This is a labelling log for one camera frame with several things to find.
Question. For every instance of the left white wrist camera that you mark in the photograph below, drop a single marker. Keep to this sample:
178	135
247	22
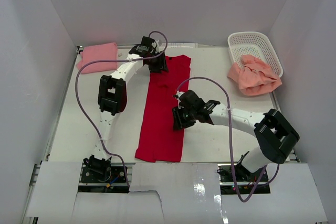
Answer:
156	45

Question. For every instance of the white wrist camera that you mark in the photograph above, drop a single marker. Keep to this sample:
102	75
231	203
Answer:
178	97
156	45

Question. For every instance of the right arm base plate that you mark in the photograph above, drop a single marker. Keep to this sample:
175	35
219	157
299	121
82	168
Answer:
245	185

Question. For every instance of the red t shirt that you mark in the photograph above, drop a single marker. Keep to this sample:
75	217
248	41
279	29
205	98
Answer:
158	141

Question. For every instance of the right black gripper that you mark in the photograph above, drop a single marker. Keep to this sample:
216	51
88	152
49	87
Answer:
179	123

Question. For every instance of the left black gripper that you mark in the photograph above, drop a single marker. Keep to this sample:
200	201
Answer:
161	65

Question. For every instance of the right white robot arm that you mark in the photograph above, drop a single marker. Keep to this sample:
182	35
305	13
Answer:
275	135

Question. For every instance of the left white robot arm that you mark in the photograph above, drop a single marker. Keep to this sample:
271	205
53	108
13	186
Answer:
112	97

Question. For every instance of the papers at table back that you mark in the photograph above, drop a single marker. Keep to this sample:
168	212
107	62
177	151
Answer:
180	45

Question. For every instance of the folded pink t shirt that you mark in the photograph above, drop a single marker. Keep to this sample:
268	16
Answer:
89	54

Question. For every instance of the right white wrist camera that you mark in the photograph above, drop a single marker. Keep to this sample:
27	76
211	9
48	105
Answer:
178	97

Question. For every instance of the white plastic basket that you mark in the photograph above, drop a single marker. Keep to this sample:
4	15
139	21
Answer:
255	44

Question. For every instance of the salmon t shirt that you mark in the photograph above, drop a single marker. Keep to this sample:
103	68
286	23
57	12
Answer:
255	77

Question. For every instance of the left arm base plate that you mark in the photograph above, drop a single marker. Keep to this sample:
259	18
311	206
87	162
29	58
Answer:
114	181

